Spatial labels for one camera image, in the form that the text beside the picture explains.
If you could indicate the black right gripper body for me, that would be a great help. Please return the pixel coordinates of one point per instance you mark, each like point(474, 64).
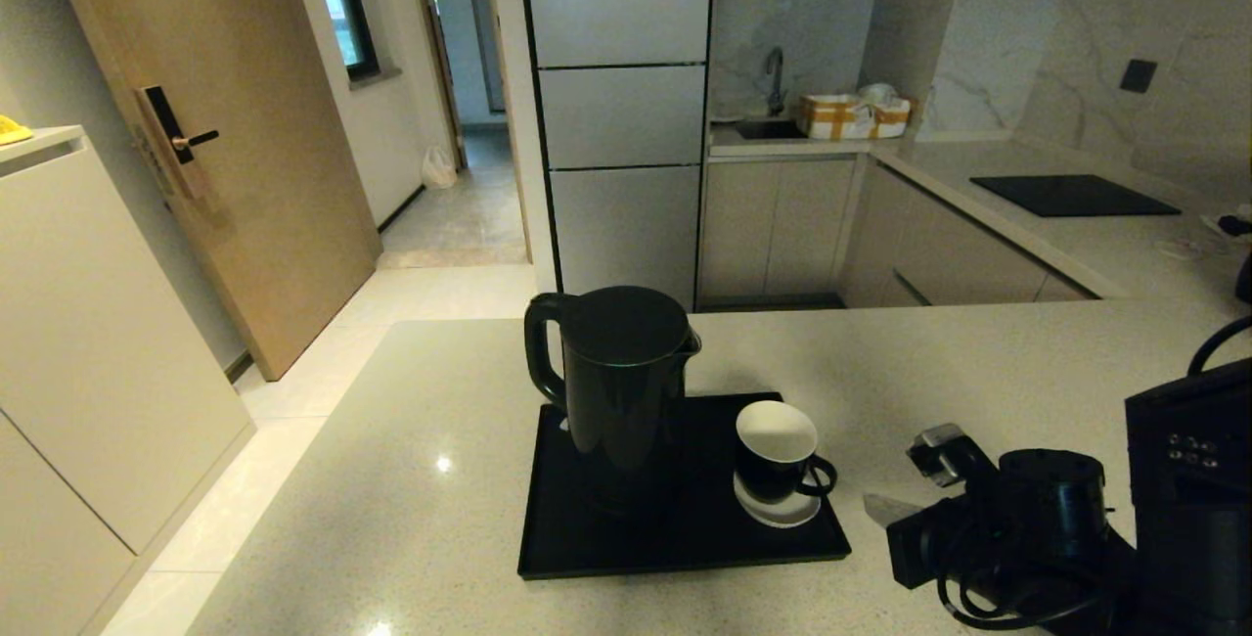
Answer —
point(939, 543)

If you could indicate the grey taped right gripper finger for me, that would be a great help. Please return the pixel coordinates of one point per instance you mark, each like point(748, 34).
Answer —
point(892, 511)

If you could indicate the white saucer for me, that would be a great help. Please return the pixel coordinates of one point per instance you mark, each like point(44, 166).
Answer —
point(782, 517)

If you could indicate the black cup white inside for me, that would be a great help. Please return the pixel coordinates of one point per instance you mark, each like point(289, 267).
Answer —
point(770, 475)

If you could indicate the black electric kettle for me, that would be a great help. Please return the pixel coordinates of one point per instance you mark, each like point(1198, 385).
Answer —
point(626, 401)

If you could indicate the black rectangular serving tray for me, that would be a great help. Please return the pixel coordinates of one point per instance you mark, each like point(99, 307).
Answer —
point(685, 548)

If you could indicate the beige cabinet under cooktop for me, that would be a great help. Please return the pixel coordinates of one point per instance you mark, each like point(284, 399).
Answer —
point(949, 254)

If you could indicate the beige cabinet under sink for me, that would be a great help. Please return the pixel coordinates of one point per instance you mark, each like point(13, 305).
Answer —
point(773, 225)

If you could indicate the black induction cooktop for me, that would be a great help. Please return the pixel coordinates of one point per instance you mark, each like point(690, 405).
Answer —
point(1073, 194)

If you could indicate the cardboard box with yellow tape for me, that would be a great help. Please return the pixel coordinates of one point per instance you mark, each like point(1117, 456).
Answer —
point(833, 117)

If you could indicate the dark kitchen sink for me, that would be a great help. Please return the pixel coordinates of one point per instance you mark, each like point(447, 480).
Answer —
point(768, 128)

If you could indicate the dark round object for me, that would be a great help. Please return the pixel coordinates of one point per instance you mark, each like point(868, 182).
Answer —
point(1245, 279)

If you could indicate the white crumpled bag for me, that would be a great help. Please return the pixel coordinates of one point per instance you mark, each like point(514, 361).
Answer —
point(878, 94)

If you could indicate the metal kitchen faucet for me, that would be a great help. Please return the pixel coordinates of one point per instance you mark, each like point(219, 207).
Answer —
point(775, 76)

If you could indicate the grey refrigerator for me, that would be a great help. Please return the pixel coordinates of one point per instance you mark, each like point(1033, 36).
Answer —
point(621, 117)

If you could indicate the white plastic bag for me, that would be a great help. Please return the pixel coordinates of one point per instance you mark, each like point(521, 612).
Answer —
point(438, 169)

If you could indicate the light wooden door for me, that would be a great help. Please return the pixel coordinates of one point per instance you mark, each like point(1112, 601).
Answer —
point(254, 127)

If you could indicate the dark framed window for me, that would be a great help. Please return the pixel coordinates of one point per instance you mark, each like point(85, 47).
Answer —
point(350, 0)

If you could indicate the white storage cabinet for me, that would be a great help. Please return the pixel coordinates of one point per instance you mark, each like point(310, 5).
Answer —
point(88, 342)

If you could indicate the yellow object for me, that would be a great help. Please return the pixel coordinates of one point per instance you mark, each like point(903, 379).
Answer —
point(12, 130)

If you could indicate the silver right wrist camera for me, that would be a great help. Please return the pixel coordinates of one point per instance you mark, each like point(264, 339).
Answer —
point(944, 455)

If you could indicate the black wall socket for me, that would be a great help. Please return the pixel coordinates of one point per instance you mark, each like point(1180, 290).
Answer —
point(1138, 76)

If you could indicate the wooden door frame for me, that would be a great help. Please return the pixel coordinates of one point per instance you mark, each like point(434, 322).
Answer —
point(442, 59)

